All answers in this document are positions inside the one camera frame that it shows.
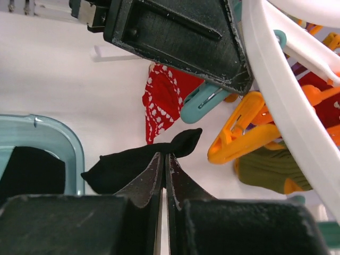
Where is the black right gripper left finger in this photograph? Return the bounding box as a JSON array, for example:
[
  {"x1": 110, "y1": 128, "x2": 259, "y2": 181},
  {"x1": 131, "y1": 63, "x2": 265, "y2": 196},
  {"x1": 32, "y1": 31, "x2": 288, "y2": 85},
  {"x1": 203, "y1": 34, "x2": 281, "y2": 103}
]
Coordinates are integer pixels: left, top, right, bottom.
[{"x1": 1, "y1": 153, "x2": 163, "y2": 254}]

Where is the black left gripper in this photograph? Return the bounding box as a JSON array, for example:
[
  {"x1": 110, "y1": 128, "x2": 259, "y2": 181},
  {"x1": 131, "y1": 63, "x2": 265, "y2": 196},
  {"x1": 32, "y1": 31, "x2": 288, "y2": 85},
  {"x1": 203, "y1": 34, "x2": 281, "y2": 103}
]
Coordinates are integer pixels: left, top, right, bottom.
[{"x1": 69, "y1": 0, "x2": 112, "y2": 33}]

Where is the red patterned sock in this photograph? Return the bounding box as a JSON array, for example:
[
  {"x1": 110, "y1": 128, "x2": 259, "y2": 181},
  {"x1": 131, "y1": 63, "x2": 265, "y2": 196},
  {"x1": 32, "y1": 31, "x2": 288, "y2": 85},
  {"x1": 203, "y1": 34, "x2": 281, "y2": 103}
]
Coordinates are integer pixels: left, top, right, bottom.
[{"x1": 142, "y1": 62, "x2": 203, "y2": 145}]

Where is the orange clothes peg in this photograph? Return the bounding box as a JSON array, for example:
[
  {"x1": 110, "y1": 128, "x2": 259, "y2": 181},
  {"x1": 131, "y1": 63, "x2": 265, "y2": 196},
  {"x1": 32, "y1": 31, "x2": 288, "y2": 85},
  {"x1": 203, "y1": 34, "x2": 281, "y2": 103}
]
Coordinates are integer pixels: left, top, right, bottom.
[{"x1": 207, "y1": 91, "x2": 281, "y2": 164}]

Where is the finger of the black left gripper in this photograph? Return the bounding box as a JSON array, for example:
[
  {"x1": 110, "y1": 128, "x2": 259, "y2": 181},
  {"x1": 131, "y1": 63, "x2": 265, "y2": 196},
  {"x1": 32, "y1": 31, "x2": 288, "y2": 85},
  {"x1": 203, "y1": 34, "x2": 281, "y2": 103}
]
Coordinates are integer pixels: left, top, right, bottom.
[{"x1": 104, "y1": 1, "x2": 253, "y2": 95}]

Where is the white oval clip hanger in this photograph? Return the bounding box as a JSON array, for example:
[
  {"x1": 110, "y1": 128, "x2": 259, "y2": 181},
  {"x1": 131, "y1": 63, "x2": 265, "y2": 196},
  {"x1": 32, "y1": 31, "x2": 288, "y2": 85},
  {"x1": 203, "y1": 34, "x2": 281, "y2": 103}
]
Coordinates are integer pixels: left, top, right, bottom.
[{"x1": 242, "y1": 1, "x2": 339, "y2": 219}]

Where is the teal clothes peg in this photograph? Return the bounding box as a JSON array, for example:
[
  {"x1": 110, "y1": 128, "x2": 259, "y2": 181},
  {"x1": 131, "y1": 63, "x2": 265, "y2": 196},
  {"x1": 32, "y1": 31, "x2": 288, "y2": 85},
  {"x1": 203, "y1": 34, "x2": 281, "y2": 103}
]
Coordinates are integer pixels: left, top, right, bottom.
[{"x1": 180, "y1": 81, "x2": 231, "y2": 124}]

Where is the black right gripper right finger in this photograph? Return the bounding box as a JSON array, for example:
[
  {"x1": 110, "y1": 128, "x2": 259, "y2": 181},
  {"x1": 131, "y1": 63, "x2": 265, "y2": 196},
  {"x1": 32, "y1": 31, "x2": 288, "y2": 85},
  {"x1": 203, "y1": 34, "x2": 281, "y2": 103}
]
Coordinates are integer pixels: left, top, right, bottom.
[{"x1": 165, "y1": 154, "x2": 330, "y2": 254}]

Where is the teal transparent plastic tub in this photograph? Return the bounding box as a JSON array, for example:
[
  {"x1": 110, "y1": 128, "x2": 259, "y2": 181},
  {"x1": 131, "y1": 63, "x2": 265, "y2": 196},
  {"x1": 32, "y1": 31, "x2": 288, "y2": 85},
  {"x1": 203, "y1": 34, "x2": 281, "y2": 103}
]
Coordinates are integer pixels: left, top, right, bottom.
[{"x1": 1, "y1": 114, "x2": 85, "y2": 196}]

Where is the olive green sock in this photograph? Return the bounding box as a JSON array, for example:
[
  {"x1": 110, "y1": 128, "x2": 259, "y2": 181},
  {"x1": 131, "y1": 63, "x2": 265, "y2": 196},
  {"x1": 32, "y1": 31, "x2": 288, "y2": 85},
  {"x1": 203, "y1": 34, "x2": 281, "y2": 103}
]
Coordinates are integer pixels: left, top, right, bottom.
[{"x1": 233, "y1": 141, "x2": 312, "y2": 194}]

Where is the black sock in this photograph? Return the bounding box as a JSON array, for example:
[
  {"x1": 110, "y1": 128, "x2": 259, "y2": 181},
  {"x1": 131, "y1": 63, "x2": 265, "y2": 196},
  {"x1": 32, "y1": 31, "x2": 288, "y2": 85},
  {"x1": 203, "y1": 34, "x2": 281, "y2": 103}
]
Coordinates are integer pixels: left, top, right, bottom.
[
  {"x1": 1, "y1": 147, "x2": 66, "y2": 205},
  {"x1": 81, "y1": 128, "x2": 202, "y2": 194}
]

